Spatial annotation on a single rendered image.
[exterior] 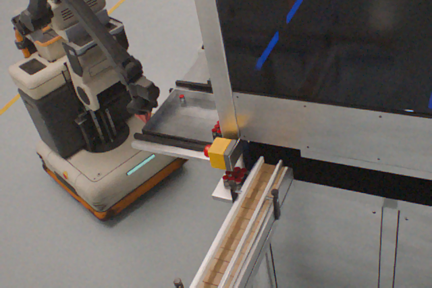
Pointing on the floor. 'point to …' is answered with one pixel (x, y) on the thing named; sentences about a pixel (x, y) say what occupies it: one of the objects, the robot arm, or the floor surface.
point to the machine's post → (216, 55)
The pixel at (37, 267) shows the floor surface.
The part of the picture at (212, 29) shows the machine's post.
